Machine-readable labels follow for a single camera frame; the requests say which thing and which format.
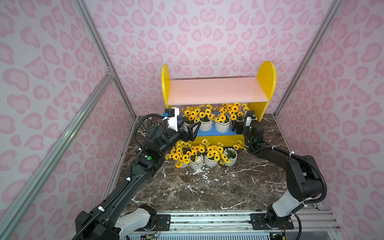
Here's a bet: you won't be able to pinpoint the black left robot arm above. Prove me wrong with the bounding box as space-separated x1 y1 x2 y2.
73 109 201 240

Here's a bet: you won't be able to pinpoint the shelf sunflower pot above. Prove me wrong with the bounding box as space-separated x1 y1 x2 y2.
202 139 231 168
215 104 237 133
183 107 201 125
229 103 249 122
223 140 245 167
199 104 216 132
165 141 192 169
188 145 206 170

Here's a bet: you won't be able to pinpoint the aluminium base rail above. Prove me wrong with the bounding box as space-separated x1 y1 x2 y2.
79 209 346 240

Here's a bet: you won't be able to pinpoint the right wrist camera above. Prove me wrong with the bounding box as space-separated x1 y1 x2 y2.
244 110 258 128

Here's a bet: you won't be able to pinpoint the yellow two-tier shelf unit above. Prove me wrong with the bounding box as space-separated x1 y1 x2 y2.
161 61 277 143

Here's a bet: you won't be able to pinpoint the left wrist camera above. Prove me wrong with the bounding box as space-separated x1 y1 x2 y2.
163 107 180 132

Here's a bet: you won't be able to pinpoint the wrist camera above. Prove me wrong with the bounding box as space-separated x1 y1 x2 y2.
163 107 180 132
244 110 258 128

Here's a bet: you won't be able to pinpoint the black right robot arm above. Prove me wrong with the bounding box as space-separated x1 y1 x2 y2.
233 120 328 229

